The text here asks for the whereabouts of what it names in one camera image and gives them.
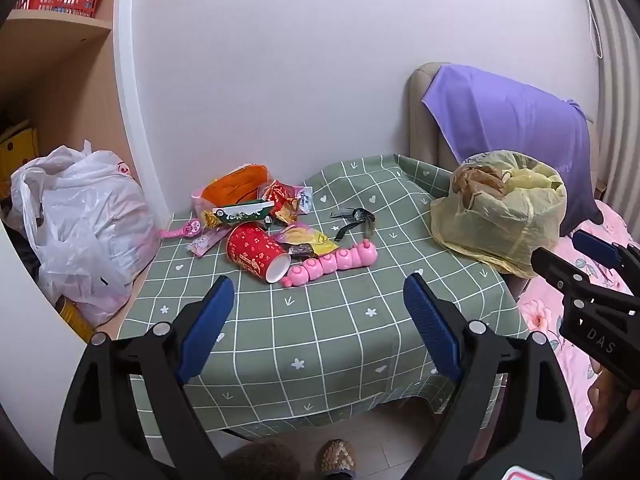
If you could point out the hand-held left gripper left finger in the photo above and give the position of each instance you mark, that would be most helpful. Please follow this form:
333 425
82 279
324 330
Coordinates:
207 330

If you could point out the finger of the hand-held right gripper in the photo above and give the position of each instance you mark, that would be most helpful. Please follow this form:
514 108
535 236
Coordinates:
595 246
555 265

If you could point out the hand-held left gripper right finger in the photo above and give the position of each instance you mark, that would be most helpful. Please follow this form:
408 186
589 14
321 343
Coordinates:
432 327

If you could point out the yellow bag with contents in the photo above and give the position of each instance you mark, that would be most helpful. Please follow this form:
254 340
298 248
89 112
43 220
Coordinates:
500 235

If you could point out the red paper cup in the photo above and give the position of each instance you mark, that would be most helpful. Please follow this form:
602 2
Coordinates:
252 250

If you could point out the yellow snack wrapper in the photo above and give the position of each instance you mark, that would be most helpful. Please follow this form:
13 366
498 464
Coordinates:
312 237

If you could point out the red snack wrapper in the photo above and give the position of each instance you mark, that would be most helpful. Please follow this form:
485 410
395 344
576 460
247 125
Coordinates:
280 202

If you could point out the person's right hand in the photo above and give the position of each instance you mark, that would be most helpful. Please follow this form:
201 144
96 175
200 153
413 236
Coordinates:
602 392

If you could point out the pink white packet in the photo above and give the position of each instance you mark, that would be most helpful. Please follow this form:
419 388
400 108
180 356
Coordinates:
207 242

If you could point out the pink plastic toy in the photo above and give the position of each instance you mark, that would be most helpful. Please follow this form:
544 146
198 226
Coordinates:
182 229

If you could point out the green checked tablecloth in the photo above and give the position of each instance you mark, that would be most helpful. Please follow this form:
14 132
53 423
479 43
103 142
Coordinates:
325 330

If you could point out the crumpled brown paper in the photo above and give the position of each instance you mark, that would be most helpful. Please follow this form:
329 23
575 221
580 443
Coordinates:
477 182

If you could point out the green snack wrapper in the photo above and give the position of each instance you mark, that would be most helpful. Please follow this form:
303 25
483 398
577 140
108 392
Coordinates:
240 213

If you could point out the dark brown wrapper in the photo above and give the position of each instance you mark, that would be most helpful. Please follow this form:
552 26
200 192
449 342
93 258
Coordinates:
300 250

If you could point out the pink caterpillar toy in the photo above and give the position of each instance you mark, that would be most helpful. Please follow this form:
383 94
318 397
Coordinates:
325 262

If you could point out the yellow tin can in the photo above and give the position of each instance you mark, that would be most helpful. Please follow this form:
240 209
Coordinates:
75 320

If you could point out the brown fuzzy slipper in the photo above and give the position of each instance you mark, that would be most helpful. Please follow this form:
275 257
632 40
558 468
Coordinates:
260 462

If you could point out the purple t-shirt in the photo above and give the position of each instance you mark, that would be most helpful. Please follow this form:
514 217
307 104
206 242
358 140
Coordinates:
515 125

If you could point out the orange snack packet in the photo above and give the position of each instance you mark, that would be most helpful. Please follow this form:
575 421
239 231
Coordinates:
235 185

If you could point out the knitted patterned slipper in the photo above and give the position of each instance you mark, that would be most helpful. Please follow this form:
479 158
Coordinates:
337 457

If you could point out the white purple wrapper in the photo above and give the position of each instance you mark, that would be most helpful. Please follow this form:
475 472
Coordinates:
305 200

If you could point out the grey striped curtain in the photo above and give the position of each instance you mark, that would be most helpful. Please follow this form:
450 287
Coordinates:
617 85

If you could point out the white plastic bag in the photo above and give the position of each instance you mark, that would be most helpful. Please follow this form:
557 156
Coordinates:
85 220

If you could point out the beige chair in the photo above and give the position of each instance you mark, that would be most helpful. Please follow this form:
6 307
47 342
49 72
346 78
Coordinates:
422 120

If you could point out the yellow cardboard box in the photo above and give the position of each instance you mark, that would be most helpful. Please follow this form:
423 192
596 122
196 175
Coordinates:
17 147

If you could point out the wooden shelf unit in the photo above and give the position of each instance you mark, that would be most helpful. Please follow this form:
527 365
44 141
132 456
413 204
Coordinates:
50 75

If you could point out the white door frame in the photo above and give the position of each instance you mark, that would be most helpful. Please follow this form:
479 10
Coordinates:
131 85

